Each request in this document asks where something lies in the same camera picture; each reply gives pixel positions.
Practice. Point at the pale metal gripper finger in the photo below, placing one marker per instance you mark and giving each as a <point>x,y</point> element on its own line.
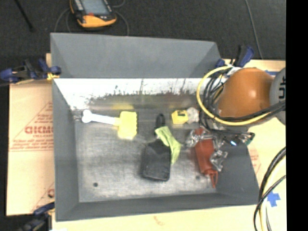
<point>195,137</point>
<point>219,160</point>

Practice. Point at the red-brown spray bottle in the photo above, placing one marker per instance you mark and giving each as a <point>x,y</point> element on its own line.
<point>204,154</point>

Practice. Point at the white crumpled wad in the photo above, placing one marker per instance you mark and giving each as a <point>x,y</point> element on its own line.
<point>193,115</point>

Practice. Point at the light green cloth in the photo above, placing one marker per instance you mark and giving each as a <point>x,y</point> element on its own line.
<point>172,142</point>

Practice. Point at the yellow small box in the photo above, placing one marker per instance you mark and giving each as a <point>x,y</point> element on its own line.
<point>179,117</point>

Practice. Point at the black brush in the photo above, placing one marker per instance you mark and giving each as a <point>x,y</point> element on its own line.
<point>156,162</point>

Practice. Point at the white and yellow brush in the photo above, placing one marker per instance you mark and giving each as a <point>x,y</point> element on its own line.
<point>127,125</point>

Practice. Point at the grey metal bin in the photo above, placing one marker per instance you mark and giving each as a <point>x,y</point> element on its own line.
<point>108,157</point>

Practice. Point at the brown cardboard board, red print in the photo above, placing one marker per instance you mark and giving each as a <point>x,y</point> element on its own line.
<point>29,153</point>

